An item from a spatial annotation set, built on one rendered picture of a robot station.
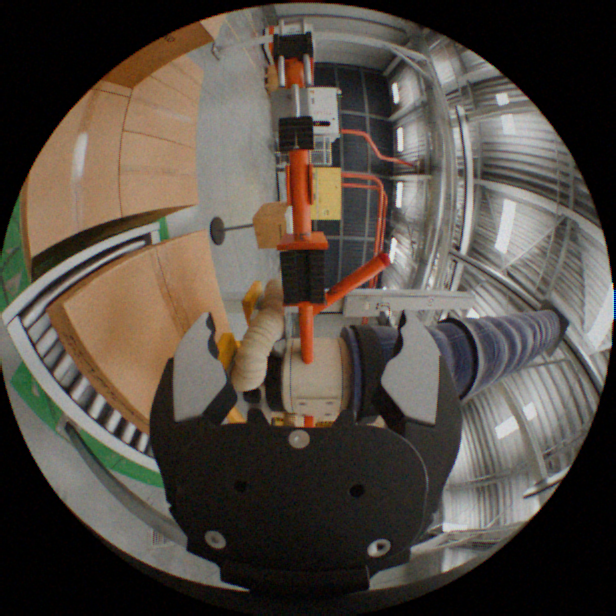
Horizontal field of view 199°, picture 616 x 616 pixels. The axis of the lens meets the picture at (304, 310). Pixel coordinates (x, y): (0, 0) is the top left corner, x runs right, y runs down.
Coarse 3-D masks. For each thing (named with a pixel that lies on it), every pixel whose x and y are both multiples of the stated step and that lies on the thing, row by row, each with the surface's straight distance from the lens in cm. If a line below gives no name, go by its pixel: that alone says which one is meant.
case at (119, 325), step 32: (128, 256) 47; (160, 256) 37; (192, 256) 45; (96, 288) 29; (128, 288) 32; (160, 288) 37; (192, 288) 45; (64, 320) 34; (96, 320) 29; (128, 320) 32; (160, 320) 37; (192, 320) 44; (224, 320) 58; (96, 352) 30; (128, 352) 32; (160, 352) 37; (96, 384) 55; (128, 384) 33; (128, 416) 62
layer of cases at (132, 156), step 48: (96, 96) 101; (144, 96) 116; (192, 96) 152; (48, 144) 84; (96, 144) 88; (144, 144) 102; (192, 144) 134; (48, 192) 76; (96, 192) 80; (144, 192) 93; (192, 192) 122; (48, 240) 71
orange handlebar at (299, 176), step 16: (288, 64) 31; (288, 80) 28; (304, 160) 22; (288, 176) 21; (304, 176) 21; (288, 192) 21; (304, 192) 21; (304, 208) 21; (304, 224) 21; (304, 240) 21; (304, 320) 26; (304, 336) 28; (304, 352) 31
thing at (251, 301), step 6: (258, 282) 42; (252, 288) 40; (258, 288) 41; (246, 294) 38; (252, 294) 37; (258, 294) 41; (246, 300) 36; (252, 300) 37; (258, 300) 40; (246, 306) 36; (252, 306) 37; (258, 306) 39; (246, 312) 37; (246, 318) 38
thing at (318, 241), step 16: (288, 240) 22; (320, 240) 22; (288, 256) 20; (304, 256) 21; (320, 256) 20; (288, 272) 21; (304, 272) 21; (320, 272) 21; (288, 288) 21; (304, 288) 22; (320, 288) 21; (288, 304) 23; (304, 304) 23; (320, 304) 23
